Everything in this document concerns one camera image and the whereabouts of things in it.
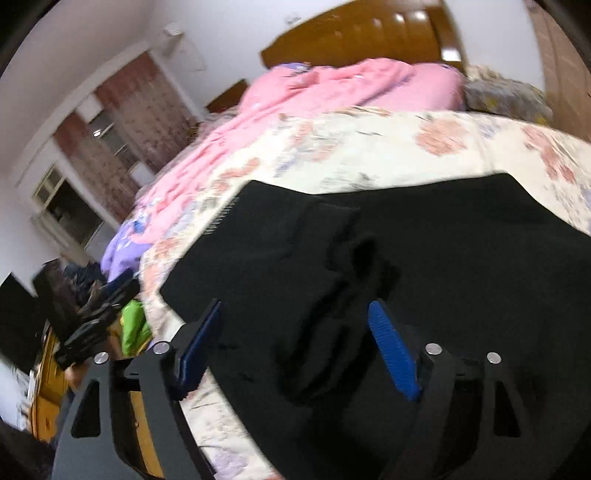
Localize white air conditioner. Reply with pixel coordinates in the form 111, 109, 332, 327
161, 23, 186, 51

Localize black pants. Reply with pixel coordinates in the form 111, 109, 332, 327
159, 172, 591, 480

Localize nightstand with floral cloth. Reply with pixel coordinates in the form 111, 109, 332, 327
464, 65, 555, 125

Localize yellow wooden cabinet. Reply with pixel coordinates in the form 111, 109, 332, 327
30, 318, 164, 478

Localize floral bed sheet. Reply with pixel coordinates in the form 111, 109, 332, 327
139, 106, 591, 480

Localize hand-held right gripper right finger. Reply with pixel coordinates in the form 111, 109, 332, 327
368, 298, 539, 480

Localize black screen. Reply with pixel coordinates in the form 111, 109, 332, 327
0, 272, 47, 370

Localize green cloth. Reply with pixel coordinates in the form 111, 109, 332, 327
121, 299, 154, 357

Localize pink quilt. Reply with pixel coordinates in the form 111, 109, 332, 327
100, 58, 465, 278

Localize red patterned curtain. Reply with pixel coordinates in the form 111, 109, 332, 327
53, 51, 199, 222

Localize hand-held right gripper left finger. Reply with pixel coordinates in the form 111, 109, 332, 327
51, 298, 222, 480

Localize light wooden wardrobe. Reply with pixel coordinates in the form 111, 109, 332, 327
531, 0, 591, 134

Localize small wooden headboard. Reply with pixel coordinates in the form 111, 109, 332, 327
205, 78, 250, 114

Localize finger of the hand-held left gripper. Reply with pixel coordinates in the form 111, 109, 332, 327
78, 270, 141, 319

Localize dark clothes pile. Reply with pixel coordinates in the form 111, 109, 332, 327
33, 258, 109, 335

